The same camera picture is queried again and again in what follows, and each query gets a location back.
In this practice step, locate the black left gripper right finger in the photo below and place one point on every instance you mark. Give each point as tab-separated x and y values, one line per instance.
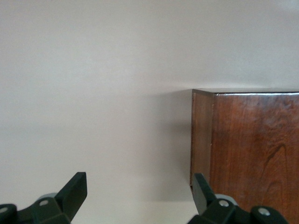
203	196

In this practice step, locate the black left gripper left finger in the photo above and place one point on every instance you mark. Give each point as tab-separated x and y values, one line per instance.
70	193

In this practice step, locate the dark brown wooden cabinet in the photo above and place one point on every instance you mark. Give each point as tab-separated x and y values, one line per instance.
257	151

